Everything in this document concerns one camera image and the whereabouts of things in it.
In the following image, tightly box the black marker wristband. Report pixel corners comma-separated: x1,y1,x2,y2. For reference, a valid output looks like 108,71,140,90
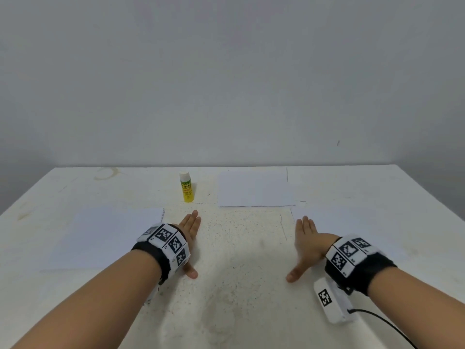
323,235,399,297
131,223,192,286

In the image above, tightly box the person's left forearm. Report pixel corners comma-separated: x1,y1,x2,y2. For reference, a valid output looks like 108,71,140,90
10,249,163,349

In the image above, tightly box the person's right hand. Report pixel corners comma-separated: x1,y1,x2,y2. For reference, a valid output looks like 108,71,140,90
285,216,341,284

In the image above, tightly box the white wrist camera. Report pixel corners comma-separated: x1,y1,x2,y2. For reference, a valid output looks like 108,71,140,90
144,283,163,304
313,275,356,325

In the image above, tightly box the person's left hand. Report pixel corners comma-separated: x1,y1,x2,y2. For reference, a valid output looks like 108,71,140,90
173,210,203,281

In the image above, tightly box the yellow glue stick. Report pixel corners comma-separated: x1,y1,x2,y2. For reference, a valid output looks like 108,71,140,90
179,171,196,204

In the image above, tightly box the black cable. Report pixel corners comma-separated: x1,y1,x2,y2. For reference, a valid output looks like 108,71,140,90
352,307,420,349

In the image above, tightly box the glued white paper sheet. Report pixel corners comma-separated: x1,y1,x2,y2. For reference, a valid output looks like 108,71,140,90
216,167,296,209

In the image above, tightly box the stack of white paper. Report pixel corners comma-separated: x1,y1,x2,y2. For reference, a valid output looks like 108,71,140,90
43,206,167,270
292,203,409,263

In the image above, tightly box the person's right forearm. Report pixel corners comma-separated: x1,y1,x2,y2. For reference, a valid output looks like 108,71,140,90
368,267,465,349

